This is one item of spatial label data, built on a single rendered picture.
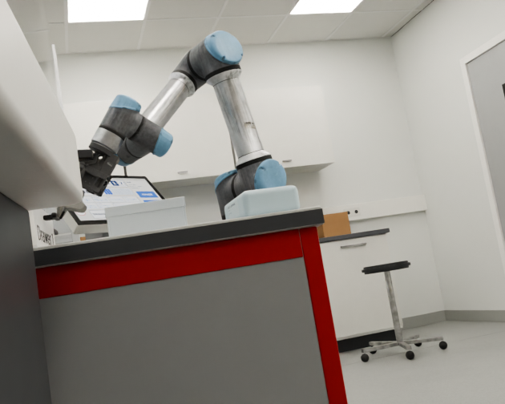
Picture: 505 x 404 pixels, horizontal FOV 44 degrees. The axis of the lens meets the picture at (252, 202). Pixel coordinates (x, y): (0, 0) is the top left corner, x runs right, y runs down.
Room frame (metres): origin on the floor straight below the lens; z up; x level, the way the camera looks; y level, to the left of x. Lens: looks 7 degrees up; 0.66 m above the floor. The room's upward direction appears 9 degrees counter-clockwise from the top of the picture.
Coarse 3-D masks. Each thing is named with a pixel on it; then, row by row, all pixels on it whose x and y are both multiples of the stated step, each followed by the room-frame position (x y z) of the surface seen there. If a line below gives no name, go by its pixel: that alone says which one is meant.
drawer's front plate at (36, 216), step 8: (32, 216) 1.46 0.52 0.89; (40, 216) 1.56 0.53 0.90; (32, 224) 1.46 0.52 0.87; (40, 224) 1.54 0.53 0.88; (48, 224) 1.67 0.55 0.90; (32, 232) 1.46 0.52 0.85; (40, 232) 1.53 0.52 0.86; (48, 232) 1.65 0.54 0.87; (32, 240) 1.46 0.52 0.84; (40, 240) 1.52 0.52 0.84
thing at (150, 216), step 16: (112, 208) 0.98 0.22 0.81; (128, 208) 0.99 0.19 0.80; (144, 208) 0.99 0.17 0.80; (160, 208) 0.99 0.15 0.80; (176, 208) 1.00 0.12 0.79; (112, 224) 0.98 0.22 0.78; (128, 224) 0.99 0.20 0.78; (144, 224) 0.99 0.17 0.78; (160, 224) 0.99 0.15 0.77; (176, 224) 1.00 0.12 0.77
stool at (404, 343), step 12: (384, 264) 4.39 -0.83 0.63; (396, 264) 4.29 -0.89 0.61; (408, 264) 4.34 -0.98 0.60; (384, 276) 4.45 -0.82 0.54; (396, 312) 4.42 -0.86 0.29; (396, 324) 4.42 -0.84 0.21; (396, 336) 4.43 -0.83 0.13; (372, 348) 4.36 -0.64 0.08; (384, 348) 4.39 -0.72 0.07; (408, 348) 4.15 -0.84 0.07; (444, 348) 4.33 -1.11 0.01
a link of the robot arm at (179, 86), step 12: (180, 72) 1.91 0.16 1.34; (168, 84) 1.90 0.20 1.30; (180, 84) 1.90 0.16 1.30; (192, 84) 1.92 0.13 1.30; (156, 96) 1.88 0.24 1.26; (168, 96) 1.87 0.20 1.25; (180, 96) 1.90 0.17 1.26; (156, 108) 1.84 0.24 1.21; (168, 108) 1.86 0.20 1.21; (156, 120) 1.82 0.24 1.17; (168, 120) 1.88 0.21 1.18; (120, 156) 1.77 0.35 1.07; (132, 156) 1.75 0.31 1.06
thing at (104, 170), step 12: (96, 144) 1.60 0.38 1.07; (96, 156) 1.62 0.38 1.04; (108, 156) 1.62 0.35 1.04; (84, 168) 1.60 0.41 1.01; (96, 168) 1.62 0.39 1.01; (108, 168) 1.62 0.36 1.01; (84, 180) 1.60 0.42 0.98; (96, 180) 1.60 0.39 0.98; (108, 180) 1.64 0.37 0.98; (96, 192) 1.61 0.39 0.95
